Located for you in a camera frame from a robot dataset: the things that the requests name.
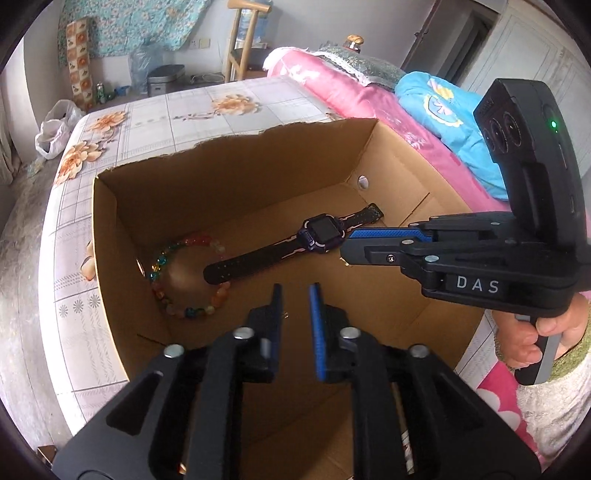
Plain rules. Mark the person's right forearm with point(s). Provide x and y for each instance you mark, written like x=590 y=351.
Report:
x=554 y=415

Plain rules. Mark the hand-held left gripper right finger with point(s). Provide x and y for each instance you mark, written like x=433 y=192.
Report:
x=316 y=332

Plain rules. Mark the clear large water bottle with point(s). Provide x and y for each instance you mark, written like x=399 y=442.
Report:
x=145 y=64

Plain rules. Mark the mushroom figurine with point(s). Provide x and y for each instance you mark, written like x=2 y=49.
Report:
x=355 y=41

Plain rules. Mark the wooden chair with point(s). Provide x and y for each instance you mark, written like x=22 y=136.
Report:
x=235 y=46

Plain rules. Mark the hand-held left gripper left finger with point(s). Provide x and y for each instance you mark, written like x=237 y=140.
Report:
x=277 y=318

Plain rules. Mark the small cardboard carton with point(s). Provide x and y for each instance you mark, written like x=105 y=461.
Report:
x=47 y=456

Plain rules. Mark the checkered patterned roll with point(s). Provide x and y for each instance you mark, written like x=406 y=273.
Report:
x=78 y=64

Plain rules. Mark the green lace-edged pillow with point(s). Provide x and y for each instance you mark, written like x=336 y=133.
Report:
x=364 y=67

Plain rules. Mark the person's right hand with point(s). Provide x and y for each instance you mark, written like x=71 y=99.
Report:
x=517 y=346

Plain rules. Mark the grey metal bin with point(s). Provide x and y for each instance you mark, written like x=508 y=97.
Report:
x=165 y=81

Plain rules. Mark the square kids wristwatch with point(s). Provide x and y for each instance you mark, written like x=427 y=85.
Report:
x=318 y=233

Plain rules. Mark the white plastic bag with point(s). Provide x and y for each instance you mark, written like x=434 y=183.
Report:
x=57 y=129

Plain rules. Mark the blue garment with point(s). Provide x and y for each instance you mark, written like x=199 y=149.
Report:
x=438 y=120

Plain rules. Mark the wall socket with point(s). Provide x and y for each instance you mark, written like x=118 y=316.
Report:
x=198 y=44

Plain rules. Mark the teal floral wall cloth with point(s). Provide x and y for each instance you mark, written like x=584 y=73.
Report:
x=138 y=27

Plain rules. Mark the blue water jug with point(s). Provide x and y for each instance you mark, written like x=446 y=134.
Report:
x=258 y=27

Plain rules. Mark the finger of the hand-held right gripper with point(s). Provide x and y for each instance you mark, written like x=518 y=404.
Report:
x=369 y=256
x=383 y=233

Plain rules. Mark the pink floral blanket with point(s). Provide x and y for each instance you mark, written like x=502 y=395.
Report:
x=369 y=106

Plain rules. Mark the white wardrobe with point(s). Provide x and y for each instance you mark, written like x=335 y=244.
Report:
x=531 y=46

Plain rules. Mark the brown cardboard box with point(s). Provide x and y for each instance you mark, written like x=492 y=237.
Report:
x=231 y=198

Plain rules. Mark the dark wooden door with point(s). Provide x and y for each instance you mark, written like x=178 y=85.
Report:
x=461 y=41

